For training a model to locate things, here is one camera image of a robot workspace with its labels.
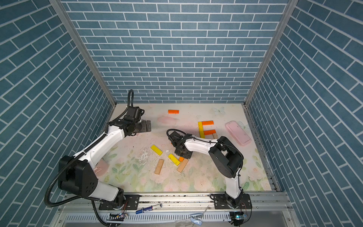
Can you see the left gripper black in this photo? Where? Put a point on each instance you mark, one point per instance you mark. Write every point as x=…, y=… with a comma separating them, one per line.
x=144, y=128

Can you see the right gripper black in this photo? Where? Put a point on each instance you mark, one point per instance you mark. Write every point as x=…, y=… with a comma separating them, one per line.
x=177, y=152

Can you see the yellow block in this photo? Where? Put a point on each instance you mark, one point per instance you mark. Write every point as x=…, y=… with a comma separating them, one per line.
x=201, y=130
x=174, y=159
x=156, y=150

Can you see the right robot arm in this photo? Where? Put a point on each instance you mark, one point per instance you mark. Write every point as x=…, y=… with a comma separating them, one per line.
x=226, y=157

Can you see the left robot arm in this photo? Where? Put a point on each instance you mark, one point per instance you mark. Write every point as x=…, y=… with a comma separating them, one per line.
x=79, y=177

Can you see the pink eraser box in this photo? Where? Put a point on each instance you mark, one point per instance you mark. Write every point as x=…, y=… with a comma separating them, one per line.
x=238, y=133

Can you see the clear tape scraps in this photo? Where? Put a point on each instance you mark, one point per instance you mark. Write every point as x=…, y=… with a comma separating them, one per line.
x=193, y=221

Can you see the small circuit board green led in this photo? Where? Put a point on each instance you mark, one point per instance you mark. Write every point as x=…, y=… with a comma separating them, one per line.
x=237, y=218

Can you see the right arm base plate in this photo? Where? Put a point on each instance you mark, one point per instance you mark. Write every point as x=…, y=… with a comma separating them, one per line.
x=224, y=201

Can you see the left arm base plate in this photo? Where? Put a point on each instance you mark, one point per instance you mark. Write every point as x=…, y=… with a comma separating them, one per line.
x=121, y=202

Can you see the blue handled screwdriver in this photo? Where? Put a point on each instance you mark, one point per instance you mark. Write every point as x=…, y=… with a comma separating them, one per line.
x=149, y=208

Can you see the wire connector bundle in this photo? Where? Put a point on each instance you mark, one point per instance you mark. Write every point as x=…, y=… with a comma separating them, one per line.
x=117, y=217

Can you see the aluminium front rail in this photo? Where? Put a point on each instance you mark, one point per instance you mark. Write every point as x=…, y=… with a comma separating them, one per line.
x=186, y=201

